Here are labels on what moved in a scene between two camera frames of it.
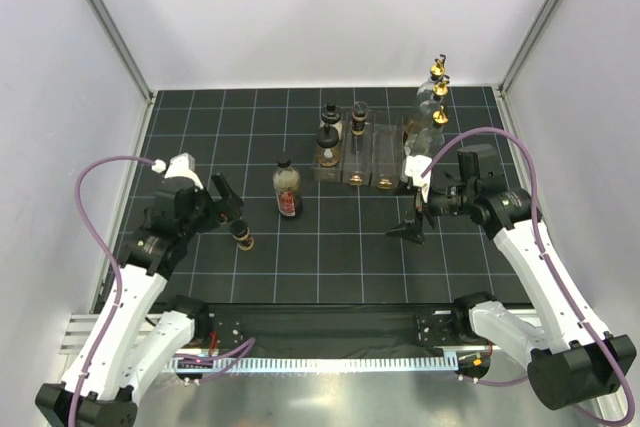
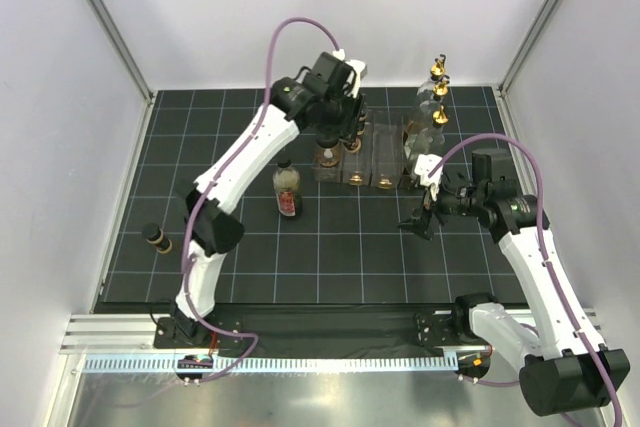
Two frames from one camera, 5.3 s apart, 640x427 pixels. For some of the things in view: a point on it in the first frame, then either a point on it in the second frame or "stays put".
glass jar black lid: (327, 139) stays put
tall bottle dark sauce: (427, 138) stays put
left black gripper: (228, 207) to (347, 130)
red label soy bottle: (286, 181) stays put
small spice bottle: (240, 231) to (353, 145)
